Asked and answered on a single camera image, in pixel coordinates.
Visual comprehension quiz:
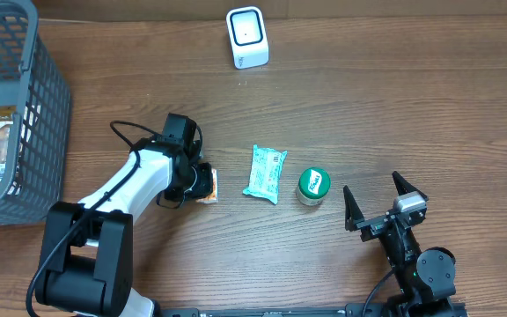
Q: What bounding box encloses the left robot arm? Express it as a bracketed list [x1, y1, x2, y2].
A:
[25, 113, 215, 316]

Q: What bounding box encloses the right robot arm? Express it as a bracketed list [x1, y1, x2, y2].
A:
[342, 171, 467, 316]

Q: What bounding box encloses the green lid jar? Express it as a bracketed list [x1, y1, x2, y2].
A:
[296, 167, 331, 206]

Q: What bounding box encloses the teal tissue packet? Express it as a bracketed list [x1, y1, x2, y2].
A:
[242, 144, 288, 205]

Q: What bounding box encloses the white barcode scanner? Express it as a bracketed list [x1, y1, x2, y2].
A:
[225, 6, 269, 70]

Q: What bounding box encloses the grey plastic mesh basket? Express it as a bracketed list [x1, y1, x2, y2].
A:
[0, 0, 72, 225]

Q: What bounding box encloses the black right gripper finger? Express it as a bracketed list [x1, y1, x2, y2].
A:
[392, 171, 429, 202]
[342, 186, 364, 232]

